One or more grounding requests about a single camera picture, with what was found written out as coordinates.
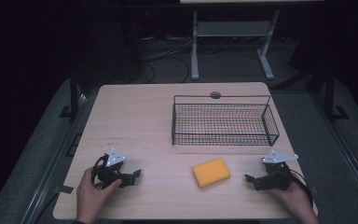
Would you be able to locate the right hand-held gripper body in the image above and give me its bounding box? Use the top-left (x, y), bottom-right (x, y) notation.
top-left (255, 149), bottom-right (299, 191)

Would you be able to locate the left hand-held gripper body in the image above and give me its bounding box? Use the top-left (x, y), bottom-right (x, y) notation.
top-left (91, 147), bottom-right (132, 190)

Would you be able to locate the person's left hand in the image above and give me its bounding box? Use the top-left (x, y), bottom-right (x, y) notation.
top-left (76, 166), bottom-right (123, 224)

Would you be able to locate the person's right hand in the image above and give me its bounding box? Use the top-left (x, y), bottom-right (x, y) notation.
top-left (268, 174), bottom-right (321, 224)

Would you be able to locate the yellow sponge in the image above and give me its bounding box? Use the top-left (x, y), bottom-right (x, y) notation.
top-left (192, 157), bottom-right (232, 189)

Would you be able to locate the black tape strip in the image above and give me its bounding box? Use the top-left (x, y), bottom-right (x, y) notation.
top-left (58, 185), bottom-right (75, 195)

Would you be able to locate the black metal stand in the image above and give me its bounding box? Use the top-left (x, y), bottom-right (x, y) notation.
top-left (59, 73), bottom-right (87, 123)
top-left (322, 66), bottom-right (351, 123)

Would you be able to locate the white metal stand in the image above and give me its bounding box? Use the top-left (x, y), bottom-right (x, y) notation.
top-left (190, 9), bottom-right (281, 81)

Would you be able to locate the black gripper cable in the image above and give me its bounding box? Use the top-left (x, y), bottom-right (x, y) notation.
top-left (283, 169), bottom-right (315, 207)
top-left (90, 154), bottom-right (108, 190)

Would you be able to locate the black wire basket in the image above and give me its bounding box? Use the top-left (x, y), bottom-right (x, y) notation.
top-left (171, 94), bottom-right (281, 147)

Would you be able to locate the aluminium floor rail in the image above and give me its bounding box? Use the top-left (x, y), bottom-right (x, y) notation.
top-left (310, 92), bottom-right (358, 216)
top-left (20, 92), bottom-right (90, 224)

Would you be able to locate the bundle of floor cables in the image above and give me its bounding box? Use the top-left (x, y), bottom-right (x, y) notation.
top-left (138, 35), bottom-right (194, 84)

